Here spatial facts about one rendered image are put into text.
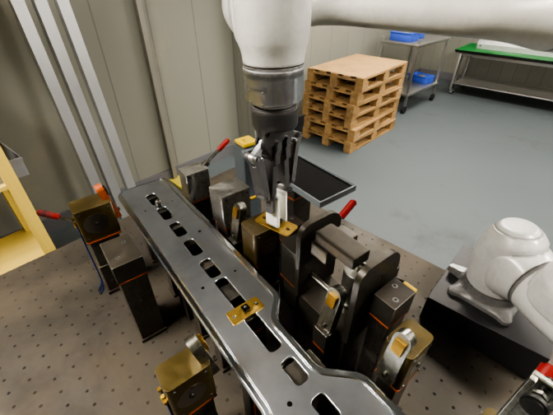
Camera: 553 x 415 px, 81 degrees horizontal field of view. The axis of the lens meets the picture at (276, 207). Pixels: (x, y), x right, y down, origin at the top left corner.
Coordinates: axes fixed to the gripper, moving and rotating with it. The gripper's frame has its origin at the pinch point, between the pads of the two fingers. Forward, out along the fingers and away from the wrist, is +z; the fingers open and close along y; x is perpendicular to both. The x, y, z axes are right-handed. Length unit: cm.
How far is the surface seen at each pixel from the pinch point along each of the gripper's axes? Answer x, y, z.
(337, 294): 14.0, -2.2, 17.2
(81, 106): -187, -41, 28
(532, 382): 44.2, 3.6, 6.2
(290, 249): -2.5, -8.4, 18.8
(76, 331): -58, 32, 56
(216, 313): -8.4, 12.2, 26.6
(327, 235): 7.6, -7.2, 8.2
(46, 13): -193, -43, -21
